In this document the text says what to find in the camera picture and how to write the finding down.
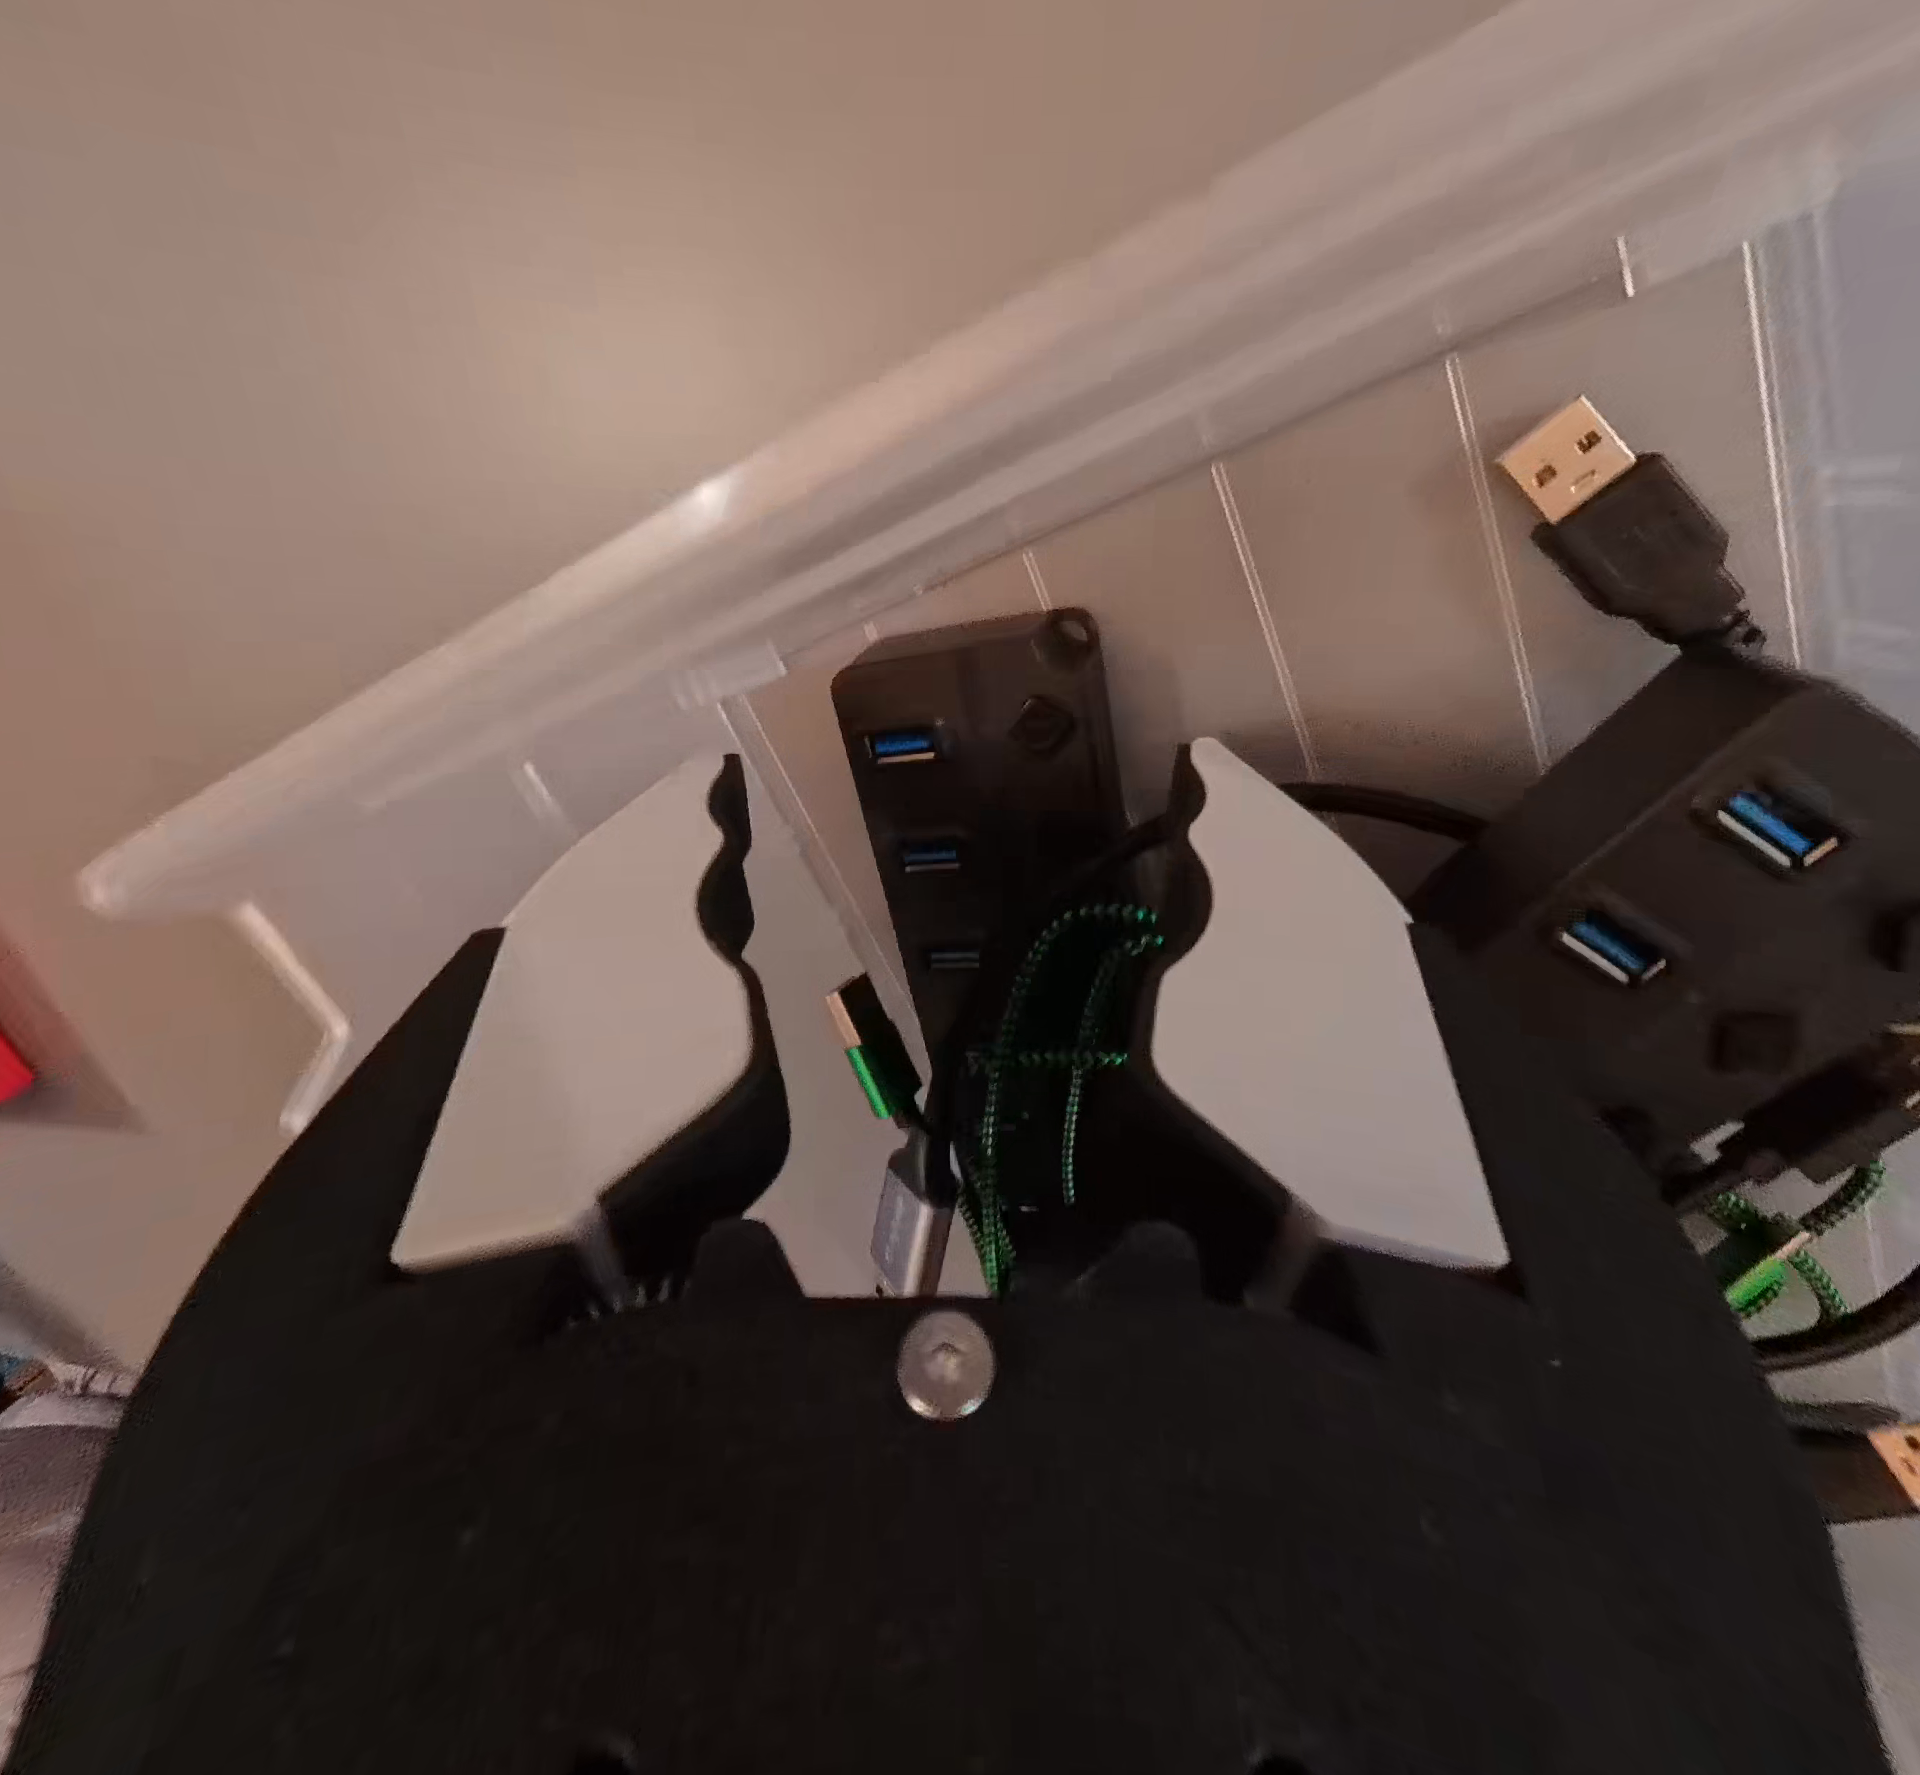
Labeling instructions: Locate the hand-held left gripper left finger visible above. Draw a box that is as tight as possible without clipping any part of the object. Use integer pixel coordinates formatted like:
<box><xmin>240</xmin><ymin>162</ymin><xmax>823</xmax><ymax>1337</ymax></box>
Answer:
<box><xmin>390</xmin><ymin>749</ymin><xmax>797</xmax><ymax>1305</ymax></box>

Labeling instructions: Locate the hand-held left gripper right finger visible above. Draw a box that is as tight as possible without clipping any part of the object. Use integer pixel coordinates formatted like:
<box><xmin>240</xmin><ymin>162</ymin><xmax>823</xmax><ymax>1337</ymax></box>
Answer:
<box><xmin>1126</xmin><ymin>741</ymin><xmax>1512</xmax><ymax>1298</ymax></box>

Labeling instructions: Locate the green braided usb cable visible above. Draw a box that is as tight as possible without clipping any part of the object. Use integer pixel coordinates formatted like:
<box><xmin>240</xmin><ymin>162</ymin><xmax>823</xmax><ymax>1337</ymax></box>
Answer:
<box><xmin>1695</xmin><ymin>1157</ymin><xmax>1896</xmax><ymax>1337</ymax></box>
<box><xmin>818</xmin><ymin>899</ymin><xmax>1168</xmax><ymax>1302</ymax></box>

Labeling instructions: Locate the slim black usb hub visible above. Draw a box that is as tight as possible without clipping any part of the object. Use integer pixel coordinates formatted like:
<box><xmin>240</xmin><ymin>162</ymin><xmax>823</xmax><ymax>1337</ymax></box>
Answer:
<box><xmin>827</xmin><ymin>609</ymin><xmax>1149</xmax><ymax>1146</ymax></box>

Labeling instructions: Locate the clear plastic storage bin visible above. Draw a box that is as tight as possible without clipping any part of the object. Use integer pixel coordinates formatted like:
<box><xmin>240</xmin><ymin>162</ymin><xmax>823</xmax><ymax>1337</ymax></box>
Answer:
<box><xmin>76</xmin><ymin>0</ymin><xmax>1920</xmax><ymax>1775</ymax></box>

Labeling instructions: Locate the white desk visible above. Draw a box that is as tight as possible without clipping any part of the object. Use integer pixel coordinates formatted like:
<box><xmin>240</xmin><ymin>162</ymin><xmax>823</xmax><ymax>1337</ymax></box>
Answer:
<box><xmin>0</xmin><ymin>0</ymin><xmax>1802</xmax><ymax>1295</ymax></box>

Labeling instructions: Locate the grey hoodie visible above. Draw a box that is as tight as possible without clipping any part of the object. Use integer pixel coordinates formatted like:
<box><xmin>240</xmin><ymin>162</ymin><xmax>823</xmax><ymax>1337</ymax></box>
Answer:
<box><xmin>0</xmin><ymin>1380</ymin><xmax>140</xmax><ymax>1748</ymax></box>

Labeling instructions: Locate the black usb plug cable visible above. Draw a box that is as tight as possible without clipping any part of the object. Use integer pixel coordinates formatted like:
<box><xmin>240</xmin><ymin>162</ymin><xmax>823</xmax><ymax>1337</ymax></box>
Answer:
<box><xmin>1493</xmin><ymin>389</ymin><xmax>1770</xmax><ymax>659</ymax></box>

